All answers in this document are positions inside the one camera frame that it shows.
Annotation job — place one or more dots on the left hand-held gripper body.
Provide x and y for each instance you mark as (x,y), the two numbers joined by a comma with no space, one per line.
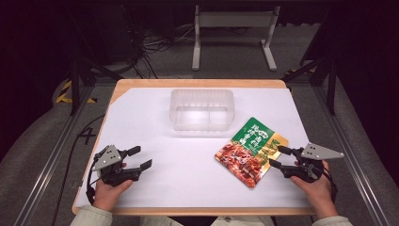
(106,158)

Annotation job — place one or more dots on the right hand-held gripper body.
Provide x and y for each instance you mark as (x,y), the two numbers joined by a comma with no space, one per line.
(316,153)

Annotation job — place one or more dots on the green and red food packet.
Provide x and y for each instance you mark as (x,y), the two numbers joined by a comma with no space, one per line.
(247,157)

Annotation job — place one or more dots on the person's left hand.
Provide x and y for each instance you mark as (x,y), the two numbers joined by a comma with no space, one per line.
(108,193)

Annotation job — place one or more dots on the person's right hand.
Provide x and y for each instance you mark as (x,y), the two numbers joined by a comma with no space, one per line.
(318,193)

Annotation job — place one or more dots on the white table sheet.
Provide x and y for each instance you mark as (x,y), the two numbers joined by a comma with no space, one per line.
(175,188)

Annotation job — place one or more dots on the black metal stand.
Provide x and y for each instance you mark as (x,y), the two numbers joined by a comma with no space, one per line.
(74,88)
(331,88)

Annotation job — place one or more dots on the clear plastic container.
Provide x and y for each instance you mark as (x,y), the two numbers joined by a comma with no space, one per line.
(202,109)

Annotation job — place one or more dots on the yellow and black hazard tape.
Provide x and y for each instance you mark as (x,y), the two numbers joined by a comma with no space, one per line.
(64,91)

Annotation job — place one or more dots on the white metal stand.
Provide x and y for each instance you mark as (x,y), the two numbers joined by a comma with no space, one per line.
(235,19)

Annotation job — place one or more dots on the aluminium floor rail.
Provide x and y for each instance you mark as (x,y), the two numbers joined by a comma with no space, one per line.
(360,169)
(47,179)

